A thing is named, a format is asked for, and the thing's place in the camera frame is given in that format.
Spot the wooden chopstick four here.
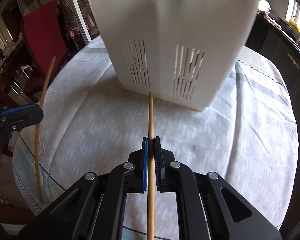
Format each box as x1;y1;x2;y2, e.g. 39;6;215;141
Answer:
33;56;57;203

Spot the red wooden chair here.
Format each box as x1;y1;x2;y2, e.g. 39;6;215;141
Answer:
20;0;68;96

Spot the checkered hanging apron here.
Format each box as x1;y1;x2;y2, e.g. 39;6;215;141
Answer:
55;0;91;40

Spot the patterned light tablecloth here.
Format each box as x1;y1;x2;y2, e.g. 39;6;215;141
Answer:
12;38;299;239

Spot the glass sliding door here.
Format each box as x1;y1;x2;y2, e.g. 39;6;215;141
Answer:
70;0;91;44

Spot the white plastic utensil holder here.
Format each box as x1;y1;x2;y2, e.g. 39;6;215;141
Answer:
88;0;260;111

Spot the wooden chopstick three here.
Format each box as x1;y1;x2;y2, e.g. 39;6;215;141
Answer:
147;93;155;240

